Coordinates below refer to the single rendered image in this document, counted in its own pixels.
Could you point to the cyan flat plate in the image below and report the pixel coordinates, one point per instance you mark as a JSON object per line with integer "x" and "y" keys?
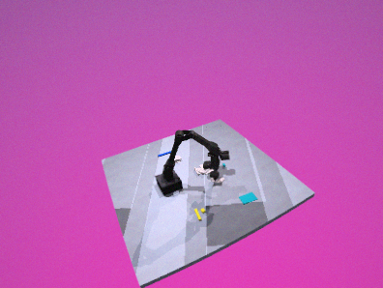
{"x": 248, "y": 198}

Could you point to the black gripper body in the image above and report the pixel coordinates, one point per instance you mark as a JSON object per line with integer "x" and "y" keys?
{"x": 215, "y": 166}

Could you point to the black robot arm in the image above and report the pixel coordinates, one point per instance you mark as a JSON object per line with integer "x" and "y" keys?
{"x": 183, "y": 135}

